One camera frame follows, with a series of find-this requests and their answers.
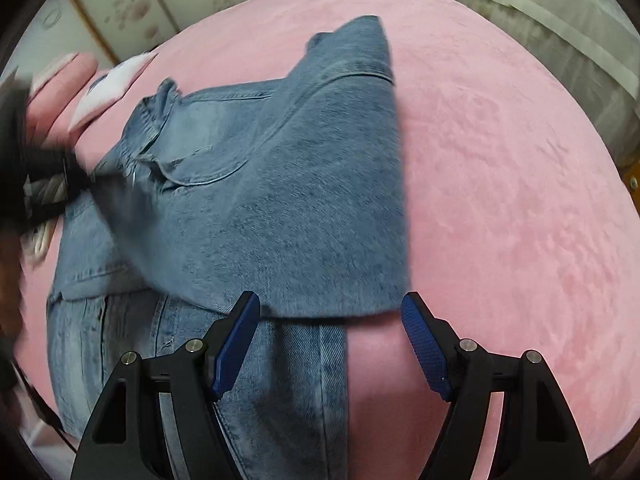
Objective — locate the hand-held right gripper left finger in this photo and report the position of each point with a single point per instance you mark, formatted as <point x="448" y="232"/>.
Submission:
<point x="235" y="345"/>

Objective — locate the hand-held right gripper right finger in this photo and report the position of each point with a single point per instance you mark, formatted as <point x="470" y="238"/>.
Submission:
<point x="425" y="350"/>

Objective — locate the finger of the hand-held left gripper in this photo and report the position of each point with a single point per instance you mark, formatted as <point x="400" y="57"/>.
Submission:
<point x="60" y="185"/>

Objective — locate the blue denim jeans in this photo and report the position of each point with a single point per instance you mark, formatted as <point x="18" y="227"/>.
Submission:
<point x="300" y="185"/>

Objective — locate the pink pillow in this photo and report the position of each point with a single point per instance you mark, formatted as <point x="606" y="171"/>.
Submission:
<point x="65" y="90"/>

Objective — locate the white pillow with blue print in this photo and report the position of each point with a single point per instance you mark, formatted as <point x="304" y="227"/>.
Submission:
<point x="110" y="87"/>

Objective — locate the pink bed blanket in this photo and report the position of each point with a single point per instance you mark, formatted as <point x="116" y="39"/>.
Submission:
<point x="500" y="210"/>

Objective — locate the floral wardrobe doors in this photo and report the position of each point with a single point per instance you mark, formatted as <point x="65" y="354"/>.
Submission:
<point x="125" y="5"/>

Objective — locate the wooden cabinet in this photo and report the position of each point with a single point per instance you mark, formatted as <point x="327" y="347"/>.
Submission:
<point x="632" y="180"/>

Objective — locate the cream ruffled bed cover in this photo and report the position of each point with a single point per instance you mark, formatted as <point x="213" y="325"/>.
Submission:
<point x="550" y="10"/>

